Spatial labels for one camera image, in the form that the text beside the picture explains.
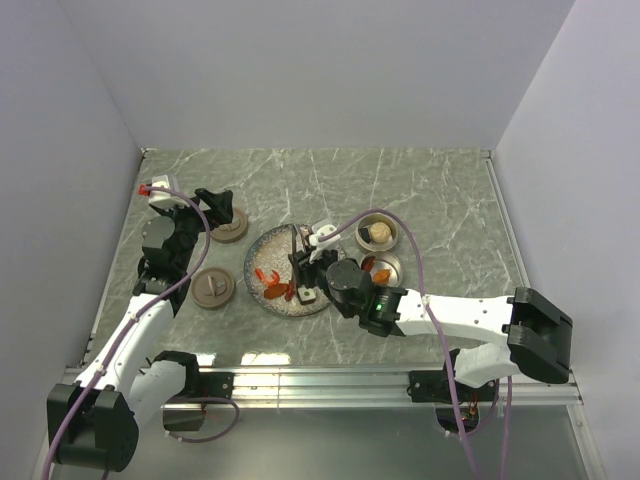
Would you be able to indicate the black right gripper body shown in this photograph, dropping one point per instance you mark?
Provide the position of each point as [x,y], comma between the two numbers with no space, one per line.
[315,274]

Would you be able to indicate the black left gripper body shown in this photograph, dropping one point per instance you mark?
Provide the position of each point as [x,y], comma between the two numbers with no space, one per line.
[190,222]

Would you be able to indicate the red sauce food piece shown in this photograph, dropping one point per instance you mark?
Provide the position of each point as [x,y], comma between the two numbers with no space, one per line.
[368,263]

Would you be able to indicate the orange fried piece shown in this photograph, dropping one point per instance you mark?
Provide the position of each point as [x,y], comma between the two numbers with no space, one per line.
[382,276]

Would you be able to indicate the white sushi green dot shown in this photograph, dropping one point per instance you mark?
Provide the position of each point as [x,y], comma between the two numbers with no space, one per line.
[306,295]

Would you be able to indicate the white black sushi piece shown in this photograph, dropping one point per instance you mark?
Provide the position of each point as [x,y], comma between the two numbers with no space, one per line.
[365,235]

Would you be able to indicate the beige steamed bun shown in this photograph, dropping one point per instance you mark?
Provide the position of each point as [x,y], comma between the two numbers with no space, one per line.
[380,232]

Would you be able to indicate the silver metal tongs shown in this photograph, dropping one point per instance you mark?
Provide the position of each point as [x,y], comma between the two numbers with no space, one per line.
[298,259]

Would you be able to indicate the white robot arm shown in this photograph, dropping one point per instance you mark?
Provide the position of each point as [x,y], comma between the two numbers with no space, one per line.
[406,312]

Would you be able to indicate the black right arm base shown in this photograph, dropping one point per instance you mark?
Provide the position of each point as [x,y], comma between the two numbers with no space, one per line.
[476,404]

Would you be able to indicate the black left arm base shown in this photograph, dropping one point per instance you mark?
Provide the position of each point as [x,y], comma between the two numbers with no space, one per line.
[200,382]

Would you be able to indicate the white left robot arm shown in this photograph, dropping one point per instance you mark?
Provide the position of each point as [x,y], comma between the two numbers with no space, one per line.
[95,421]

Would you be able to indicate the round lunch container near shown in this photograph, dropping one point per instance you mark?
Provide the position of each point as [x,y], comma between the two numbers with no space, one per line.
[386,260]

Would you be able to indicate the round lunch container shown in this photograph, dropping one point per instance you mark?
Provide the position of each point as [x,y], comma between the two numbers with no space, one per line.
[373,247]
[386,260]

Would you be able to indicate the round lunch container far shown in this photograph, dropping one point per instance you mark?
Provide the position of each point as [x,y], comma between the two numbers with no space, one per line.
[373,247]

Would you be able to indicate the brown round lid far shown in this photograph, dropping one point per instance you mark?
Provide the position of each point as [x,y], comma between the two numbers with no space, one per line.
[233,231]

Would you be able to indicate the brown round lid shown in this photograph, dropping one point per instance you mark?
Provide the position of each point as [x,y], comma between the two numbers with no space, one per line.
[233,231]
[213,288]

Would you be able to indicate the dark red meat piece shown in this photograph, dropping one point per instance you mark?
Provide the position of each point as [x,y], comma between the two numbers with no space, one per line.
[290,292]

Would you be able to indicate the brown round lid near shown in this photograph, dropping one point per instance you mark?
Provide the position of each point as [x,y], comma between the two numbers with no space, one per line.
[213,288]

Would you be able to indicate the speckled ceramic plate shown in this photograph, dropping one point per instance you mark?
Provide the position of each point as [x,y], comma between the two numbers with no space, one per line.
[270,252]

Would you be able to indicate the orange salmon slice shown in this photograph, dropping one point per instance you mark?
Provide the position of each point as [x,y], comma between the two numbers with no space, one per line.
[275,291]

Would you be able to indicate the orange shrimp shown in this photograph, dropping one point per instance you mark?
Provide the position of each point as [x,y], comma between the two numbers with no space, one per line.
[268,279]

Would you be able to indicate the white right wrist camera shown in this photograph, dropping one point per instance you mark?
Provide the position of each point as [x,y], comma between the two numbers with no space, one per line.
[323,236]

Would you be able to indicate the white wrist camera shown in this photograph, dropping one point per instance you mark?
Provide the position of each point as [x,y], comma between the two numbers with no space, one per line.
[162,191]
[323,236]

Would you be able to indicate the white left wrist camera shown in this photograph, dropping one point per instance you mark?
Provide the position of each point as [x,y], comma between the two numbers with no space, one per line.
[162,191]

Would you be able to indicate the aluminium left side rail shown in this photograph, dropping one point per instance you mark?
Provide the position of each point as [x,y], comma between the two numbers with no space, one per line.
[92,333]

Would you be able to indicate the aluminium front rail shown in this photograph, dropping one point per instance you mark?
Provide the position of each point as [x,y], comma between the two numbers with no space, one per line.
[366,386]

